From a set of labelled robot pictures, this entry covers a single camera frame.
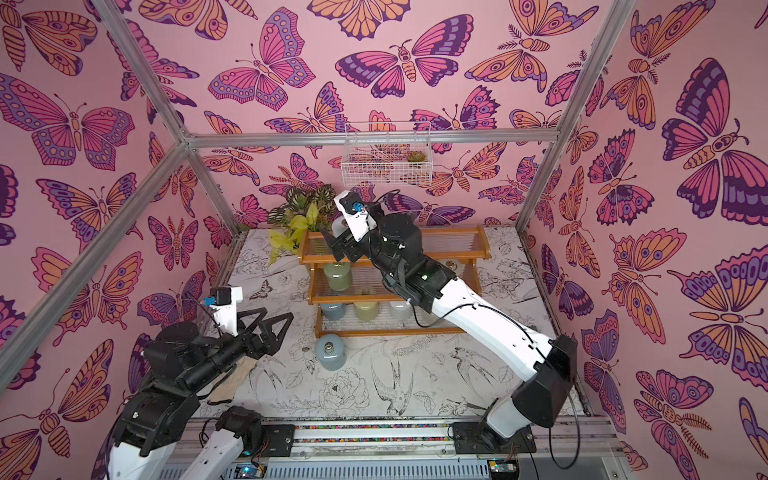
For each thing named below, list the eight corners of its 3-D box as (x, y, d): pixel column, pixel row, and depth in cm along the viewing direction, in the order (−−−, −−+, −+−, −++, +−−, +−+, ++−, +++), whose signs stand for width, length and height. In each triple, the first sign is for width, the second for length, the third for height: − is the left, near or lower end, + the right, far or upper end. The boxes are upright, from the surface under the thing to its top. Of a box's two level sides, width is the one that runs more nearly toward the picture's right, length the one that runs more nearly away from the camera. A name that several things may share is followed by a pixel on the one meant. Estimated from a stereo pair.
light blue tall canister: (319, 370, 87) (312, 358, 80) (322, 347, 92) (316, 334, 84) (345, 370, 87) (340, 358, 80) (347, 347, 92) (343, 334, 84)
